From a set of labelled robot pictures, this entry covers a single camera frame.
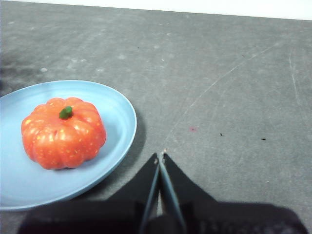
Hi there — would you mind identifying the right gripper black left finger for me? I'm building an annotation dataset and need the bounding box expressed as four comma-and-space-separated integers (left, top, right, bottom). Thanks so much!
107, 153, 161, 217

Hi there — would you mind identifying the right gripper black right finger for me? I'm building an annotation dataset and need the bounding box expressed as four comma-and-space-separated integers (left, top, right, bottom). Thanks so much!
160, 153, 217, 217

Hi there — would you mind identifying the orange toy pumpkin green stem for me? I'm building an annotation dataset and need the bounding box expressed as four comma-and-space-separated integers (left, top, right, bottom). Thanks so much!
21, 97, 107, 171

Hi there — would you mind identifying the blue round plate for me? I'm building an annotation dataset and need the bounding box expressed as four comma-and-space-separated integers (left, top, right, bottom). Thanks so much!
0, 79, 137, 212

